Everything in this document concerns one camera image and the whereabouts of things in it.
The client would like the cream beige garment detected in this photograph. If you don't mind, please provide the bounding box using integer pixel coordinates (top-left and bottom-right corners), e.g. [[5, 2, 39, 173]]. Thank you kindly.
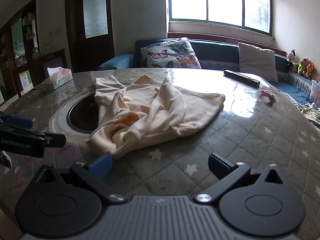
[[86, 75, 225, 159]]

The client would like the pile of small clothes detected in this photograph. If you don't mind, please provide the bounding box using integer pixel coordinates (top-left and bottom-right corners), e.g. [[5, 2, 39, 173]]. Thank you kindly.
[[297, 102, 320, 127]]

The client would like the round inset table stove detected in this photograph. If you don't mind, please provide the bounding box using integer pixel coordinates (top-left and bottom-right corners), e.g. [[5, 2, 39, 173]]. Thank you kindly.
[[49, 87, 99, 136]]

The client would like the tissue box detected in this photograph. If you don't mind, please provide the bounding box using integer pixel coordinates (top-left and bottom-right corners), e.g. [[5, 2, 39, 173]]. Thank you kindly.
[[47, 67, 73, 90]]

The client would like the dark wooden cabinet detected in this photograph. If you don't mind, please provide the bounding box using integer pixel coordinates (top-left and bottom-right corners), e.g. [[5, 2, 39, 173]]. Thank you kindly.
[[1, 0, 67, 100]]

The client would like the pink small toy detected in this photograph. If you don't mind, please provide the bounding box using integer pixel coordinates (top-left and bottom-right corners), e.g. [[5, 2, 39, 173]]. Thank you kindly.
[[259, 89, 276, 106]]

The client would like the black remote control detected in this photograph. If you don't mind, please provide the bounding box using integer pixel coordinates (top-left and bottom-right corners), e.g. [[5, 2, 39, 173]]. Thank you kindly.
[[223, 70, 260, 88]]

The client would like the plain beige pillow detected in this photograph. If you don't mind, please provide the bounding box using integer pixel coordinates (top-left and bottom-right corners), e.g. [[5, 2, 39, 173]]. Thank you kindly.
[[238, 42, 278, 83]]

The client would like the blue sofa bench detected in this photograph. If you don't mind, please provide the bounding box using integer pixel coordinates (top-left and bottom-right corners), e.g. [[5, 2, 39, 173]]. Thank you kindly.
[[99, 39, 312, 105]]

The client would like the clear plastic storage box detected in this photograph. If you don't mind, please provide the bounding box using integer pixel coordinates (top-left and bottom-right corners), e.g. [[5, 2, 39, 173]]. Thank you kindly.
[[309, 80, 320, 108]]

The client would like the butterfly print pillow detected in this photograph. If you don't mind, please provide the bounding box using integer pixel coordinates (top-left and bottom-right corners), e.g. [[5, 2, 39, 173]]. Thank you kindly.
[[140, 37, 201, 69]]

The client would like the brown plush toy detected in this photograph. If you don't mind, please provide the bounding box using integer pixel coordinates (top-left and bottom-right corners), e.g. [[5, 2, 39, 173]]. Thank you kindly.
[[297, 57, 310, 76]]

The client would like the dark wooden door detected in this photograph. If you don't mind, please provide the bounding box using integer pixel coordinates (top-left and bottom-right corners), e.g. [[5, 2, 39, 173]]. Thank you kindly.
[[65, 0, 115, 73]]

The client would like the orange plush toy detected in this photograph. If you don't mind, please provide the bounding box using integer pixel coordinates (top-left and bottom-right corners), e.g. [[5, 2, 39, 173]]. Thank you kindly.
[[304, 61, 315, 80]]

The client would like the cow plush toy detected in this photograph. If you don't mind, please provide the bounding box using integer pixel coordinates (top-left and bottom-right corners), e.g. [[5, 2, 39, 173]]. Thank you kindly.
[[287, 49, 298, 67]]

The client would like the green framed window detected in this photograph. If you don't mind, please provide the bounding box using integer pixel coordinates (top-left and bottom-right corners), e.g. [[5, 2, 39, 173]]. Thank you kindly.
[[169, 0, 272, 35]]

